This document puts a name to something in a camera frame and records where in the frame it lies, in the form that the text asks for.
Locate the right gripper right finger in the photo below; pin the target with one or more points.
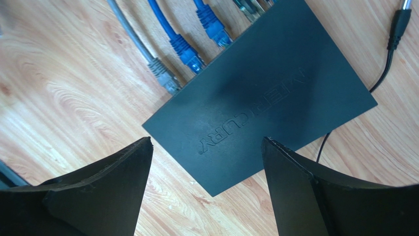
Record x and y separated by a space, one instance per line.
310 199

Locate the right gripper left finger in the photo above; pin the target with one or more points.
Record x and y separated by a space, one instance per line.
101 199

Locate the black network switch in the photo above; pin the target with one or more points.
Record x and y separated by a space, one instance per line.
283 78

